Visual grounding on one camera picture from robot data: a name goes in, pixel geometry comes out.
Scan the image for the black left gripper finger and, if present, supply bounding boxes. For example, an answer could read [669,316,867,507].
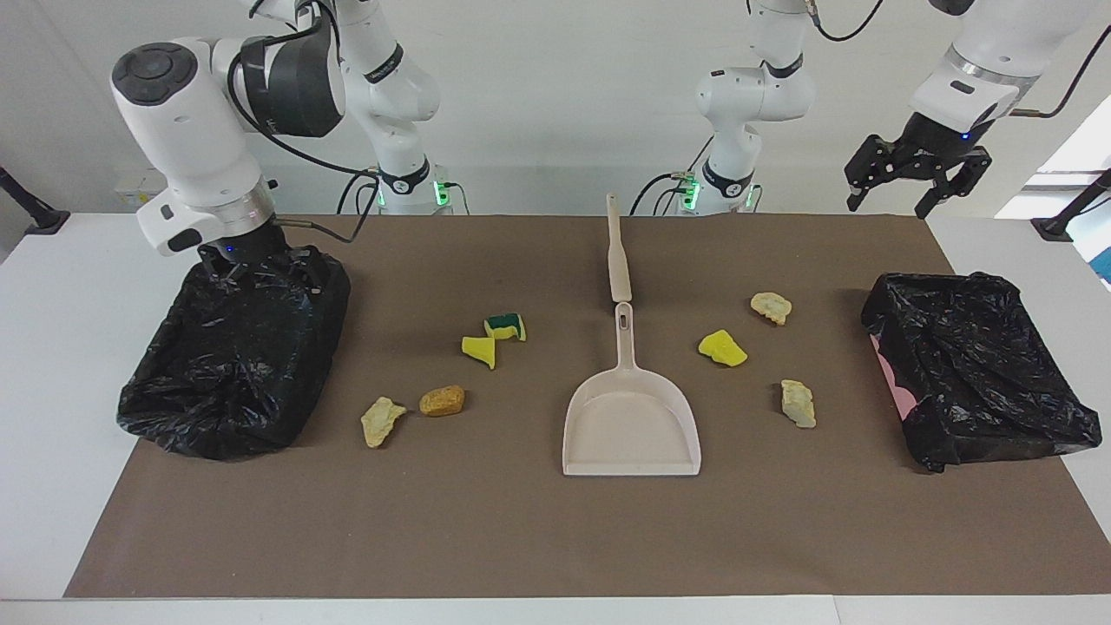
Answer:
[916,149,992,220]
[846,135,908,212]

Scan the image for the toy croissant piece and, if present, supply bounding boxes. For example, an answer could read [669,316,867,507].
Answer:
[750,292,793,326]
[780,379,818,430]

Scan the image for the yellow sponge chunk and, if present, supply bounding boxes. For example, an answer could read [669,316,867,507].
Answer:
[698,329,748,368]

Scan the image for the brown bread chunk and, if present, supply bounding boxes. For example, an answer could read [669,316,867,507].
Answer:
[419,385,466,418]

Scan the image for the beige brush black bristles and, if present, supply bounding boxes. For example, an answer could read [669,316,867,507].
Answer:
[605,193,634,305]

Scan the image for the beige plastic dustpan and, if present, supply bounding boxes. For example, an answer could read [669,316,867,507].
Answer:
[562,302,702,477]

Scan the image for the pink bin with black bag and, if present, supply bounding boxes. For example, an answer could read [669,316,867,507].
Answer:
[861,272,1103,474]

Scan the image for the black clamp stand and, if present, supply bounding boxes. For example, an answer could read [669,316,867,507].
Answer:
[0,165,70,235]
[1031,169,1111,242]

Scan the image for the brown table mat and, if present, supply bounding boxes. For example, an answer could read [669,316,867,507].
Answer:
[62,214,1111,598]

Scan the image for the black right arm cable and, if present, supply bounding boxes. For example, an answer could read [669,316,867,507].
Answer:
[227,0,385,246]

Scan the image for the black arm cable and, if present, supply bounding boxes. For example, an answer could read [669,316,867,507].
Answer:
[227,0,385,246]
[803,0,1111,118]

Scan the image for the white wall socket box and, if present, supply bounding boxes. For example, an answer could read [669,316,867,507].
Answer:
[113,169,174,214]

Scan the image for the black right base cable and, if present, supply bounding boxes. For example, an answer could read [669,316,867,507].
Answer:
[337,169,470,215]

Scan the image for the black base cable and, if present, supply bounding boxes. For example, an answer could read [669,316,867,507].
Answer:
[337,169,470,215]
[629,172,700,215]

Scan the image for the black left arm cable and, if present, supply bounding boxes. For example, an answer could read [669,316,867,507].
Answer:
[803,0,1111,118]

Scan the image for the black left base cable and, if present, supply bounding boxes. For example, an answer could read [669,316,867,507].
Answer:
[629,172,700,215]

